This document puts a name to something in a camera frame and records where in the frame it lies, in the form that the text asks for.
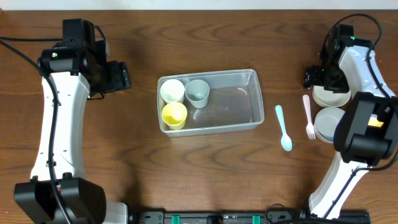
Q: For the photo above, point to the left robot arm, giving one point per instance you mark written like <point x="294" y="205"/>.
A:
<point x="74" y="71"/>

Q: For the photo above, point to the clear plastic storage box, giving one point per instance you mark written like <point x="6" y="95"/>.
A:
<point x="235" y="103"/>

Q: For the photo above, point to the yellow plastic bowl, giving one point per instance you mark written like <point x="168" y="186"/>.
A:
<point x="374" y="122"/>

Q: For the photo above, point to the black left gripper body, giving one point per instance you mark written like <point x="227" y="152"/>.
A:
<point x="121" y="76"/>

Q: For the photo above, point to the light blue plastic spoon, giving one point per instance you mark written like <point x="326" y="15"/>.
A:
<point x="285" y="140"/>

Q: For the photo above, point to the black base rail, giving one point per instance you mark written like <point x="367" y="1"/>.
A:
<point x="275" y="215"/>

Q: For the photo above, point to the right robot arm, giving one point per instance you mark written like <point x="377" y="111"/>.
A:
<point x="367" y="131"/>

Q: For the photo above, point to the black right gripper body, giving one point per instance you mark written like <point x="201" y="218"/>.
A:
<point x="311" y="77"/>

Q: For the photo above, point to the white plastic bowl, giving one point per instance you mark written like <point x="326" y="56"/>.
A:
<point x="326" y="98"/>

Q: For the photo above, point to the pink plastic fork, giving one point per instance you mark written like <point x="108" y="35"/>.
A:
<point x="309" y="128"/>

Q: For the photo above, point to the white plastic cup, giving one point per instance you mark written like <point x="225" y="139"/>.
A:
<point x="172" y="91"/>

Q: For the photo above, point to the grey plastic bowl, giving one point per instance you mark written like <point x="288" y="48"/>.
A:
<point x="326" y="122"/>

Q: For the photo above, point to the grey plastic cup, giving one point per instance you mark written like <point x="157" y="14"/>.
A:
<point x="197" y="92"/>

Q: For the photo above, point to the yellow plastic cup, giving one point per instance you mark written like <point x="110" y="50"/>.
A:
<point x="174" y="115"/>

